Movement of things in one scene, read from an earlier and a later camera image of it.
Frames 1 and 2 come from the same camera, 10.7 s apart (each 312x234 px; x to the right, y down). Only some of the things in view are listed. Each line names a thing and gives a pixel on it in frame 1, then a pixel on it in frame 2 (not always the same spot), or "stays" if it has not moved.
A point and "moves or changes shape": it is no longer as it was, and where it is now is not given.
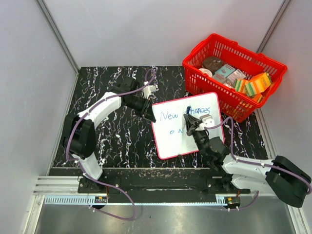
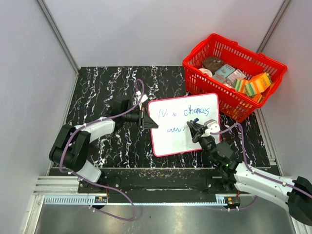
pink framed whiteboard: (169, 128) stays
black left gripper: (147, 110) -> (145, 121)
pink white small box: (236, 74) stays
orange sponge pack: (258, 84) stays
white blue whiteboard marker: (187, 109) moves or changes shape
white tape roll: (206, 71) stays
